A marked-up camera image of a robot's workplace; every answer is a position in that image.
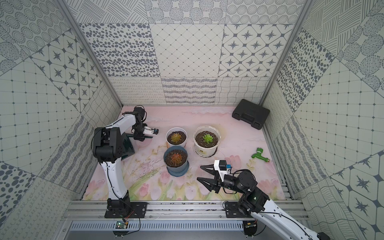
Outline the white slotted cable duct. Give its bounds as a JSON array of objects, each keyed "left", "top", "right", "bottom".
[{"left": 70, "top": 220, "right": 244, "bottom": 232}]

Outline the black plastic case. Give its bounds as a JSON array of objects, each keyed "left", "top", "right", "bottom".
[{"left": 232, "top": 99, "right": 270, "bottom": 130}]

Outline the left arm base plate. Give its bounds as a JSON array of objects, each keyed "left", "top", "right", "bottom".
[{"left": 104, "top": 200, "right": 148, "bottom": 219}]

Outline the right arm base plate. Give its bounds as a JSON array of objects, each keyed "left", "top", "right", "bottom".
[{"left": 222, "top": 201, "right": 251, "bottom": 219}]

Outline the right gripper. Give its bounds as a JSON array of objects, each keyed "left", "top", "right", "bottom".
[{"left": 197, "top": 163, "right": 246, "bottom": 195}]

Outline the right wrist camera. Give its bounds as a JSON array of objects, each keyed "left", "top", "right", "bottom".
[{"left": 214, "top": 160, "right": 232, "bottom": 182}]

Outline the large white succulent pot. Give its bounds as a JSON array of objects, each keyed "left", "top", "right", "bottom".
[{"left": 193, "top": 126, "right": 221, "bottom": 158}]

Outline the green hose nozzle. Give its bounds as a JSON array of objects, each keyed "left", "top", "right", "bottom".
[{"left": 251, "top": 148, "right": 270, "bottom": 163}]

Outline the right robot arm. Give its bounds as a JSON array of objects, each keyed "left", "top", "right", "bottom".
[{"left": 197, "top": 160, "right": 330, "bottom": 240}]

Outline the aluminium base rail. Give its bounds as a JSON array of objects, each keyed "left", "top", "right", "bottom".
[{"left": 62, "top": 200, "right": 309, "bottom": 222}]

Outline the small white succulent pot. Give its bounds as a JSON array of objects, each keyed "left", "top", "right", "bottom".
[{"left": 166, "top": 127, "right": 188, "bottom": 148}]

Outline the green watering can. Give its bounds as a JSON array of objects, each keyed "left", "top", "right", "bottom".
[{"left": 121, "top": 133, "right": 135, "bottom": 160}]

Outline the blue succulent pot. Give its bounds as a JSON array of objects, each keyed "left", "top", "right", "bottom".
[{"left": 164, "top": 146, "right": 190, "bottom": 177}]

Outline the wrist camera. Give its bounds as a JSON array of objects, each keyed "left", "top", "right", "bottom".
[
  {"left": 214, "top": 160, "right": 232, "bottom": 182},
  {"left": 143, "top": 126, "right": 159, "bottom": 136}
]

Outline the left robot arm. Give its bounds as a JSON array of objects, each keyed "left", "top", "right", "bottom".
[{"left": 91, "top": 105, "right": 153, "bottom": 213}]

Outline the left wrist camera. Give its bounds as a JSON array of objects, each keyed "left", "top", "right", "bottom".
[{"left": 143, "top": 126, "right": 159, "bottom": 136}]

